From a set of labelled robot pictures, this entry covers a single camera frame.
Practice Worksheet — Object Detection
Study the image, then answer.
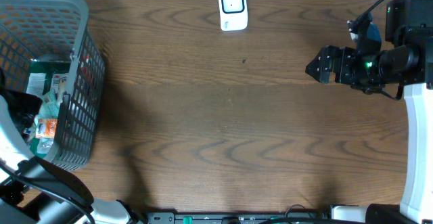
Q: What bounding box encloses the grey plastic shopping basket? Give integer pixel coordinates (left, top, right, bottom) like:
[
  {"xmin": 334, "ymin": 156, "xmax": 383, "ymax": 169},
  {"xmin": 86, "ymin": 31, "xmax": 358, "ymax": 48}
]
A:
[{"xmin": 1, "ymin": 0, "xmax": 105, "ymax": 171}]

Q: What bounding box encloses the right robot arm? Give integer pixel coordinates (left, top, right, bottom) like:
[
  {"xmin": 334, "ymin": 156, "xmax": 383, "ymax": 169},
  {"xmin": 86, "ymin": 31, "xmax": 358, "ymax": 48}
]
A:
[{"xmin": 305, "ymin": 0, "xmax": 432, "ymax": 223}]

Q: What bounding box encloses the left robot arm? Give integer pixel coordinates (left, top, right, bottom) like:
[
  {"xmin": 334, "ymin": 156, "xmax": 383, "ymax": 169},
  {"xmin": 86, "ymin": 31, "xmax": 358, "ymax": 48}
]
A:
[{"xmin": 1, "ymin": 76, "xmax": 147, "ymax": 223}]

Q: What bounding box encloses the green 3M gloves package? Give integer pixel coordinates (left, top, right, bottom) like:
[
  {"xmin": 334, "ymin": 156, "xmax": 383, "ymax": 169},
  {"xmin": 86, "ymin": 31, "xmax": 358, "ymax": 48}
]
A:
[{"xmin": 24, "ymin": 62, "xmax": 70, "ymax": 158}]

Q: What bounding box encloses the orange Kleenex tissue pack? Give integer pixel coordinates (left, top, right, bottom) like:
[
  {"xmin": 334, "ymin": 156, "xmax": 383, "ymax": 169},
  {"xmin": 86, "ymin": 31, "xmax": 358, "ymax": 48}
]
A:
[{"xmin": 35, "ymin": 118, "xmax": 58, "ymax": 139}]

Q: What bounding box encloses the red box in basket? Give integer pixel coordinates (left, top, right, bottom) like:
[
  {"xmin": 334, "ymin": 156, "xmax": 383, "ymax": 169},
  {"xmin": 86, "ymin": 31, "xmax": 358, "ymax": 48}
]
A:
[{"xmin": 79, "ymin": 55, "xmax": 98, "ymax": 103}]

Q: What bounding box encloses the black mounting rail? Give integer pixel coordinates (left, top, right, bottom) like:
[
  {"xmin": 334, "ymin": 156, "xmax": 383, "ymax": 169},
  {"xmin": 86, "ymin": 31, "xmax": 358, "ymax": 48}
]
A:
[{"xmin": 145, "ymin": 208, "xmax": 332, "ymax": 224}]

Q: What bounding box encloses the white barcode scanner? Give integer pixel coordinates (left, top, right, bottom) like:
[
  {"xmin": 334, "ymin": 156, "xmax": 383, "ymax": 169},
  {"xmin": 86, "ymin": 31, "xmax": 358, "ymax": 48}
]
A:
[{"xmin": 219, "ymin": 0, "xmax": 248, "ymax": 32}]

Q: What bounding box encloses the mint green wipes pack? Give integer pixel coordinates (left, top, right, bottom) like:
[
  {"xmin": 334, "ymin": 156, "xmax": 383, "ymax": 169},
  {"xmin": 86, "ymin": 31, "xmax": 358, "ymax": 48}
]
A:
[{"xmin": 37, "ymin": 90, "xmax": 60, "ymax": 119}]

